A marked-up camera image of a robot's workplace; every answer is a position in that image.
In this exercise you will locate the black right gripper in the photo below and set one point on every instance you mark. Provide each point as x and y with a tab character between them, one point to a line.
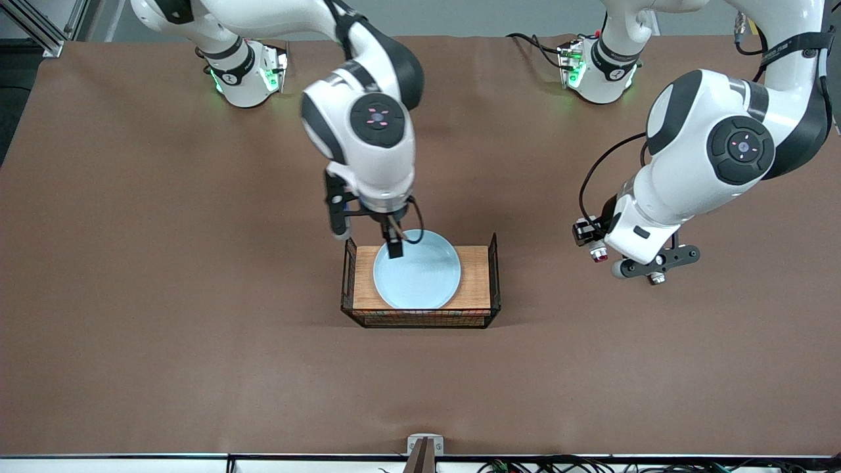
389	226

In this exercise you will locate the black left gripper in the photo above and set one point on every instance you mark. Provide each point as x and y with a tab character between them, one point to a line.
608	215

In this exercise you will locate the red push button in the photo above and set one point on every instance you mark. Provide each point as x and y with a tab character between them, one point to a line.
598	253

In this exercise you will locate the light blue round plate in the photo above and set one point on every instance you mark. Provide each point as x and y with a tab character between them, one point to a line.
420	276

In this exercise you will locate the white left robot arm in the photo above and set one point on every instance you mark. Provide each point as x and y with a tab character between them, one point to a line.
696	164

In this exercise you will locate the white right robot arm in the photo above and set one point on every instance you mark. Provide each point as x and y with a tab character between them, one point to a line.
368	151

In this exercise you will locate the wooden board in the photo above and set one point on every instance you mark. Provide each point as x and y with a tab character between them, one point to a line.
476	279

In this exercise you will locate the brown table cover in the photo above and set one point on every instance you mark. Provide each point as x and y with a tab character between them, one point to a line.
420	394

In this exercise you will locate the grey metal bracket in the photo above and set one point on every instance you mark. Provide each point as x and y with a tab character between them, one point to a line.
415	447

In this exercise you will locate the grey camera post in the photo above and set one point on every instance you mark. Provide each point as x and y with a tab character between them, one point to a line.
420	464

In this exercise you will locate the white table edge rail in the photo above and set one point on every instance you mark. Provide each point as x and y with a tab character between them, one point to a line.
131	467

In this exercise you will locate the aluminium frame profile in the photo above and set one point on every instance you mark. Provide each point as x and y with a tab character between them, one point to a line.
39	33

